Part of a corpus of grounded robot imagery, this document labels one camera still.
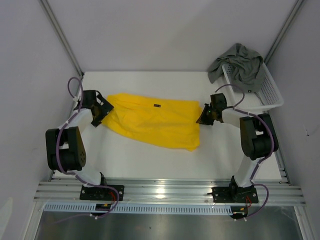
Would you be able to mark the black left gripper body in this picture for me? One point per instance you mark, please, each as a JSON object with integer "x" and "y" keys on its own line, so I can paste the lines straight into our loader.
{"x": 95, "y": 103}

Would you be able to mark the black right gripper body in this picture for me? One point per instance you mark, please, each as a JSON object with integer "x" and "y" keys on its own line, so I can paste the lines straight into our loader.
{"x": 214, "y": 108}

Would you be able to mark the yellow shorts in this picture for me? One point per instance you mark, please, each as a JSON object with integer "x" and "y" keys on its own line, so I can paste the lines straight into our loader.
{"x": 167, "y": 123}

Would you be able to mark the grey shorts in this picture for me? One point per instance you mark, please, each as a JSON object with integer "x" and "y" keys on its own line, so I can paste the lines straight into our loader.
{"x": 247, "y": 63}

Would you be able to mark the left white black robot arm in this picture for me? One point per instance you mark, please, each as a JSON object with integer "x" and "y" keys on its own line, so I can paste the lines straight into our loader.
{"x": 65, "y": 149}

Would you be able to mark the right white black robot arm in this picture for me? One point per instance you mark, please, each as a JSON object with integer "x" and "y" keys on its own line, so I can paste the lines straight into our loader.
{"x": 258, "y": 141}

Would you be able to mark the white plastic basket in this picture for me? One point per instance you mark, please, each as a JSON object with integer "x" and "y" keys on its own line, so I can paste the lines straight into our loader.
{"x": 267, "y": 98}

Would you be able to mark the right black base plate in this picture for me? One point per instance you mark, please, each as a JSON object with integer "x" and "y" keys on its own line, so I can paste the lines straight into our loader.
{"x": 239, "y": 195}

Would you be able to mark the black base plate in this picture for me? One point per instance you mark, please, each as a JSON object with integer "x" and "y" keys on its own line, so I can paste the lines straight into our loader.
{"x": 101, "y": 194}
{"x": 239, "y": 195}

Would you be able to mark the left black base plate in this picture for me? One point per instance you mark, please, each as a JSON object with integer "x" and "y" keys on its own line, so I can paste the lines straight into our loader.
{"x": 101, "y": 194}

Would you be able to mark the right aluminium frame post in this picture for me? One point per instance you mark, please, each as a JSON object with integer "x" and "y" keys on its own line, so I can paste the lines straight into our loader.
{"x": 288, "y": 23}

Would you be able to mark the aluminium frame post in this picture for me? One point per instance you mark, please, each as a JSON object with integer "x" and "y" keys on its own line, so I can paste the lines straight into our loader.
{"x": 288, "y": 23}
{"x": 48, "y": 11}

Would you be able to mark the left aluminium frame post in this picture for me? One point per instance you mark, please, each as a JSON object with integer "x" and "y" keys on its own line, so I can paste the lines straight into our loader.
{"x": 48, "y": 11}

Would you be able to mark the aluminium mounting rail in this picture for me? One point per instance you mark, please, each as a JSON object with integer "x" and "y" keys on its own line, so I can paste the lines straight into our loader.
{"x": 167, "y": 191}

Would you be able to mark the white slotted cable duct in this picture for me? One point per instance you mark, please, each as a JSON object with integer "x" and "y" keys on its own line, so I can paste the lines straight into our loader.
{"x": 128, "y": 208}

